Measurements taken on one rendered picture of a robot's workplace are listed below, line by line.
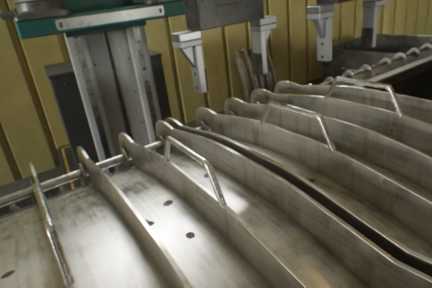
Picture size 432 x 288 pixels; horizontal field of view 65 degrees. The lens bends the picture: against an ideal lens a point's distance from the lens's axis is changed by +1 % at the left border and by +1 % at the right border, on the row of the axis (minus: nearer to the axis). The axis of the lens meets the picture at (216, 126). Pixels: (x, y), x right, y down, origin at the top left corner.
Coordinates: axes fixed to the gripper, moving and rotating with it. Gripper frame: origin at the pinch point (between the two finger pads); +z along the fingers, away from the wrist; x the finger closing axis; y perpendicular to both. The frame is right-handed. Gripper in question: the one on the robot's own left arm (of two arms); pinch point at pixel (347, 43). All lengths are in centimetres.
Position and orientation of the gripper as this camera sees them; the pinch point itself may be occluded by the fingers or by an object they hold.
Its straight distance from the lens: 73.8
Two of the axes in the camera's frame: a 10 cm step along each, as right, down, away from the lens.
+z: 1.1, 9.2, 3.8
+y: 5.5, 2.6, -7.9
